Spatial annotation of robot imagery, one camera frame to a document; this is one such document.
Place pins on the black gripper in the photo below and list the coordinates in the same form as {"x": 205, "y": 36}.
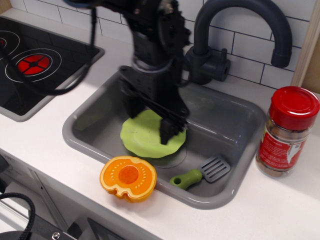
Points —
{"x": 159, "y": 91}

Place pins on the green handled grey spatula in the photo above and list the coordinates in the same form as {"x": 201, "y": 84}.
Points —
{"x": 211, "y": 170}

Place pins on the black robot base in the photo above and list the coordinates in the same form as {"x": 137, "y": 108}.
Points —
{"x": 37, "y": 228}

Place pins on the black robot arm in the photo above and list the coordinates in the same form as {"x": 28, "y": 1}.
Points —
{"x": 157, "y": 27}

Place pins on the green wavy plate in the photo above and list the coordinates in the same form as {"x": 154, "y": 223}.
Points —
{"x": 141, "y": 136}

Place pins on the grey plastic sink basin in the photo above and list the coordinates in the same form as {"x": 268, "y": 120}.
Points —
{"x": 218, "y": 124}

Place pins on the orange toy pumpkin half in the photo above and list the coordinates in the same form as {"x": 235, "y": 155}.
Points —
{"x": 128, "y": 177}

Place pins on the dark grey faucet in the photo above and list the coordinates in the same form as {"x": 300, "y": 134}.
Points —
{"x": 239, "y": 38}

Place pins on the black toy stovetop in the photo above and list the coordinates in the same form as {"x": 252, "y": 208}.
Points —
{"x": 46, "y": 59}

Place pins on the red lidded spice jar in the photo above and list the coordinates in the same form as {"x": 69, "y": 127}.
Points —
{"x": 292, "y": 114}

